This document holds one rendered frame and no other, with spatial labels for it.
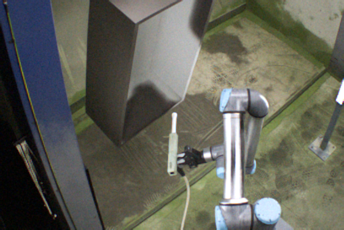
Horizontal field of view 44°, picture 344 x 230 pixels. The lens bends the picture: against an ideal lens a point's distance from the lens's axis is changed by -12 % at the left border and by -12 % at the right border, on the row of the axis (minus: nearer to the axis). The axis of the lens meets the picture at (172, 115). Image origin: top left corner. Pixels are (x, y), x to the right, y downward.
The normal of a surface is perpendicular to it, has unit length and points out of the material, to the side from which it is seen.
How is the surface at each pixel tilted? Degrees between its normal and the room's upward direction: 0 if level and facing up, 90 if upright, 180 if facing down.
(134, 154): 0
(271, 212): 5
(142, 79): 12
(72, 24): 57
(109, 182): 0
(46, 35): 90
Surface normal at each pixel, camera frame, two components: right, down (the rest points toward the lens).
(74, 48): 0.57, 0.13
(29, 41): 0.67, 0.57
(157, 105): 0.15, -0.51
